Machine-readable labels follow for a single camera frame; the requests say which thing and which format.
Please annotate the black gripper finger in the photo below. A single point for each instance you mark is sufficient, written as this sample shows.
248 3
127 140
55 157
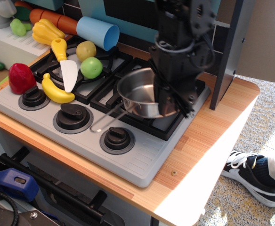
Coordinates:
167 105
161 90

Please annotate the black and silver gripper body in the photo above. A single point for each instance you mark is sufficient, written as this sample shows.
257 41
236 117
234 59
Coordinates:
175 71

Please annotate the small stainless steel pot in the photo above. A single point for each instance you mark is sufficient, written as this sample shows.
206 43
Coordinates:
137 92

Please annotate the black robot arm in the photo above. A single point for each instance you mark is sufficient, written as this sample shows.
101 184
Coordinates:
182 51

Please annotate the black right stove knob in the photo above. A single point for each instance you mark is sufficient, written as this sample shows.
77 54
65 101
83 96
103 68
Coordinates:
117 140

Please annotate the black stove knob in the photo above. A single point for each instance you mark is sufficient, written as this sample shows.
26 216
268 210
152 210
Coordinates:
117 140
72 119
33 99

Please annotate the grey toy stove top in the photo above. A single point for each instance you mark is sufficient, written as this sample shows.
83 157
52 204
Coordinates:
138 166

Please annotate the black middle stove knob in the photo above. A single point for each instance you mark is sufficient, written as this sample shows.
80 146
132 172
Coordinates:
72 119

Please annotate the black left stove knob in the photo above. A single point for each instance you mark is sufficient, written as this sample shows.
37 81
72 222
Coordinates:
33 99

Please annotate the black right burner grate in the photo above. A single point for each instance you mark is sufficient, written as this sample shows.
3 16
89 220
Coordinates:
163 127

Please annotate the black burner grate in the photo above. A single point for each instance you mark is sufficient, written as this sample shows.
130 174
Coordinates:
113 61
163 127

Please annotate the teal toy microwave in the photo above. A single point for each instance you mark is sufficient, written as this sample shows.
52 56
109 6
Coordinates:
140 21

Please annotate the green toy apple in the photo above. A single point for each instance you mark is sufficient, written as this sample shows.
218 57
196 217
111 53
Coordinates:
91 68

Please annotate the black left burner grate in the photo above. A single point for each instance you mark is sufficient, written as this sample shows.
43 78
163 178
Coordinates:
113 61

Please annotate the light blue plastic cup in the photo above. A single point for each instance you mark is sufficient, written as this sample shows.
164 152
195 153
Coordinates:
102 34

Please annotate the yellow toy potato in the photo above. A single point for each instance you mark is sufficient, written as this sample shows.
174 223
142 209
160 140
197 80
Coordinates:
85 50

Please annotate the yellow toy banana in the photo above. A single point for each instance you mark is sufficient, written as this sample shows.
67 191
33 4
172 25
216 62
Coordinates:
54 93

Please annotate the black and white sneaker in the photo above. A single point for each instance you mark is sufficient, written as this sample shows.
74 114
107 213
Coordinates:
251 170

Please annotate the orange toy carrot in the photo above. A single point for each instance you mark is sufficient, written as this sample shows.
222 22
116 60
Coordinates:
62 22

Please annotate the yellow toy bell pepper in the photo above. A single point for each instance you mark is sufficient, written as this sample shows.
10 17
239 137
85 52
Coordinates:
44 32

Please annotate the red toy pepper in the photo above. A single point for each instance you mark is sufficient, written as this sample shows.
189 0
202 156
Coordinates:
20 78

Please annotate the green toy broccoli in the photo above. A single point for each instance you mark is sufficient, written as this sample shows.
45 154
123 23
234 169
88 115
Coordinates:
18 28

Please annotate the white toy sink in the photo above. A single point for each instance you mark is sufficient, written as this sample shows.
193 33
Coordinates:
19 49

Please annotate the dark green toy vegetable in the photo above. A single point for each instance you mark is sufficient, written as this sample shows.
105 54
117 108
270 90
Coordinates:
22 13

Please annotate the blue clamp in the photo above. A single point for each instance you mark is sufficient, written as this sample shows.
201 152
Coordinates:
18 185

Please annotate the grey toy faucet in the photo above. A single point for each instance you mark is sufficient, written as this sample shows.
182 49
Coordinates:
7 11

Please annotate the toy knife yellow handle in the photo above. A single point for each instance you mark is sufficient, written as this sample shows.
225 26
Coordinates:
68 67

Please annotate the black oven door handle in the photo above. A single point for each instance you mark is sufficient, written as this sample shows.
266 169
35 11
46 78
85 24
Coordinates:
91 209

